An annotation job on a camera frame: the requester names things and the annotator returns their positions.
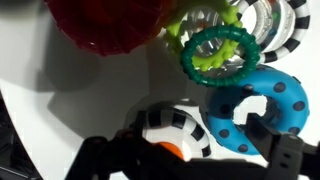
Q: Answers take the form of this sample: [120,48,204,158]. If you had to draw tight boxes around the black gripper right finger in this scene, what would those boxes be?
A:
[246,113,320,180]

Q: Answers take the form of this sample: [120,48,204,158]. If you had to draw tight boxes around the orange peg striped base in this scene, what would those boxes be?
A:
[142,107,212,161]

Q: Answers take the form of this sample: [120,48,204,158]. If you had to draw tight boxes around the red ring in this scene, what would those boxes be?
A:
[44,0,174,57]

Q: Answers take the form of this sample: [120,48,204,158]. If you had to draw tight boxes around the green teether rings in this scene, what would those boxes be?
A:
[165,0,261,88]

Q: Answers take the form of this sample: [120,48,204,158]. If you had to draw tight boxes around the black white striped ring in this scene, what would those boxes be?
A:
[233,0,311,64]

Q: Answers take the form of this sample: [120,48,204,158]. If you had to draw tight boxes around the blue dotted ring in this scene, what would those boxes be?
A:
[206,65,310,156]

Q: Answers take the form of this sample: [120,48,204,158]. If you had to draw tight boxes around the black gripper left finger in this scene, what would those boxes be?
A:
[65,111,187,180]

